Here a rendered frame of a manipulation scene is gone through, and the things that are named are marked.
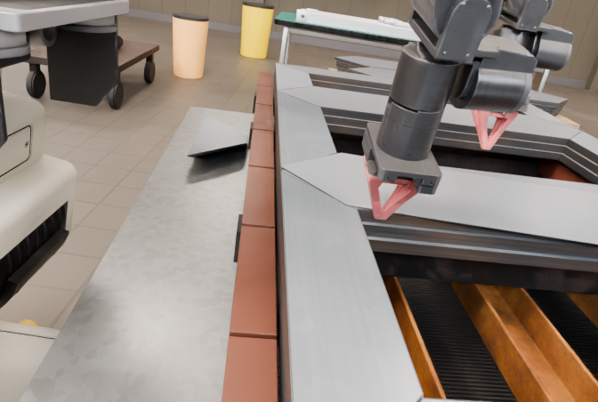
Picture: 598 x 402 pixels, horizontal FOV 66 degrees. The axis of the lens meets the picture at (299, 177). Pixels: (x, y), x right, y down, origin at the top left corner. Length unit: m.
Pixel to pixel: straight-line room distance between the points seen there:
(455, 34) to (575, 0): 8.90
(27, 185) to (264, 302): 0.39
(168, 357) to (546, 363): 0.49
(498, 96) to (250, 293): 0.30
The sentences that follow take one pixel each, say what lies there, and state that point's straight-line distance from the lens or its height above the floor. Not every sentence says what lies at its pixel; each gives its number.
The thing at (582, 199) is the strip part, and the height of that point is 0.86.
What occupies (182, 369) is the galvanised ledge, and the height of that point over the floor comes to 0.68.
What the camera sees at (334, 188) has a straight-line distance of 0.59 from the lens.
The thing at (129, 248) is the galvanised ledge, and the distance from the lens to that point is 0.77.
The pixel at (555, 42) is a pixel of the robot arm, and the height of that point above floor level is 1.07.
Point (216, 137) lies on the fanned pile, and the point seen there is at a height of 0.72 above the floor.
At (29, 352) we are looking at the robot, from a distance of 1.21.
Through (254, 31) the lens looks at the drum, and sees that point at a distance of 6.24.
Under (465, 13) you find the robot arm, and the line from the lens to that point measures 0.42.
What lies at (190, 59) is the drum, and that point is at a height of 0.20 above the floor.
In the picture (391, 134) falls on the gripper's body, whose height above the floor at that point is 0.97.
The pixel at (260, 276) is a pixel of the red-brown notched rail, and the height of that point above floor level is 0.83.
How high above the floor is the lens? 1.11
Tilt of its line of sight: 24 degrees down
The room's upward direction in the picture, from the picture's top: 9 degrees clockwise
